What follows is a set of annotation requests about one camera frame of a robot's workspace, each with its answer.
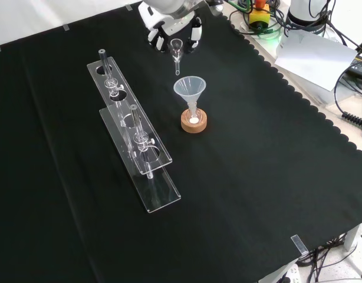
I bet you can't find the clear glass weighing funnel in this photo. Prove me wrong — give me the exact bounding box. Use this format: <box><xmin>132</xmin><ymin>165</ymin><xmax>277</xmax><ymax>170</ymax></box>
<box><xmin>169</xmin><ymin>38</ymin><xmax>184</xmax><ymax>76</ymax></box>

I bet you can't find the black power adapter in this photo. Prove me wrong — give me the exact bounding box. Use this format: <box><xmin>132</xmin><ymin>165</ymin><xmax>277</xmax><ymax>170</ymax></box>
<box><xmin>345</xmin><ymin>55</ymin><xmax>362</xmax><ymax>79</ymax></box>

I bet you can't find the white table leg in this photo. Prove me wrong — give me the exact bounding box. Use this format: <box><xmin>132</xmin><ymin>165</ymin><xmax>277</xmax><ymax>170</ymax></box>
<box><xmin>344</xmin><ymin>225</ymin><xmax>361</xmax><ymax>251</ymax></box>

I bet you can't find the black cable with ribbed plug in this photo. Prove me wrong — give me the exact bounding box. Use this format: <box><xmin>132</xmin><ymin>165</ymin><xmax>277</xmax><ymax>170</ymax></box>
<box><xmin>334</xmin><ymin>67</ymin><xmax>362</xmax><ymax>129</ymax></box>

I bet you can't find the black bench cloth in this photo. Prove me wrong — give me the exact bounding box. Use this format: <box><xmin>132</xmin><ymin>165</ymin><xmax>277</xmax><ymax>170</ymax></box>
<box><xmin>0</xmin><ymin>0</ymin><xmax>362</xmax><ymax>283</ymax></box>

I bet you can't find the translucent plastic funnel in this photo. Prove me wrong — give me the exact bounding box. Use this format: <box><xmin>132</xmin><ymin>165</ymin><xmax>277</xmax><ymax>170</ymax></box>
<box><xmin>173</xmin><ymin>75</ymin><xmax>206</xmax><ymax>117</ymax></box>

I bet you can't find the cork ring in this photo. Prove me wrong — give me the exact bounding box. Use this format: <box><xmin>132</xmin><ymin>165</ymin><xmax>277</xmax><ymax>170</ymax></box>
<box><xmin>180</xmin><ymin>108</ymin><xmax>208</xmax><ymax>134</ymax></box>

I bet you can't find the white paper sheet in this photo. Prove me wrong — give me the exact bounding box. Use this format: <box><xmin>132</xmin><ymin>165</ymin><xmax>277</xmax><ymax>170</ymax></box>
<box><xmin>274</xmin><ymin>29</ymin><xmax>358</xmax><ymax>92</ymax></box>

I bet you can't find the small round-bottom glass flask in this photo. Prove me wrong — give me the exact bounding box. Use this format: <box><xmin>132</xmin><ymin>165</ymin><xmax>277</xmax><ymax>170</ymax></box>
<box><xmin>185</xmin><ymin>106</ymin><xmax>203</xmax><ymax>124</ymax></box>

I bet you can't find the white power strip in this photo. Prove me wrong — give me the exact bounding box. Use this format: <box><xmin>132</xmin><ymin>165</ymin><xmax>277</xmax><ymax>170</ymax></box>
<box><xmin>275</xmin><ymin>264</ymin><xmax>301</xmax><ymax>283</ymax></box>

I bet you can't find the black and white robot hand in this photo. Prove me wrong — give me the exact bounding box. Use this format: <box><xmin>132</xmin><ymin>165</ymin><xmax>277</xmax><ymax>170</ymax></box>
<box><xmin>138</xmin><ymin>2</ymin><xmax>204</xmax><ymax>54</ymax></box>

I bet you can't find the yellow emergency stop button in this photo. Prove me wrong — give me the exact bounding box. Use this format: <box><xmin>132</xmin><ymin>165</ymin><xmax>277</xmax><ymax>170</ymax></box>
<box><xmin>248</xmin><ymin>0</ymin><xmax>272</xmax><ymax>30</ymax></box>

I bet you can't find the green cable by stop button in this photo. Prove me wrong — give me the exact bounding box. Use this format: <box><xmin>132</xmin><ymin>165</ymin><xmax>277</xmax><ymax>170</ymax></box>
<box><xmin>239</xmin><ymin>22</ymin><xmax>284</xmax><ymax>40</ymax></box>

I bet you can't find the clear acrylic funnel stand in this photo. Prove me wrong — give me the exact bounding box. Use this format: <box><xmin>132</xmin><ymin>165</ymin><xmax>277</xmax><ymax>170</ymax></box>
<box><xmin>86</xmin><ymin>48</ymin><xmax>182</xmax><ymax>213</ymax></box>

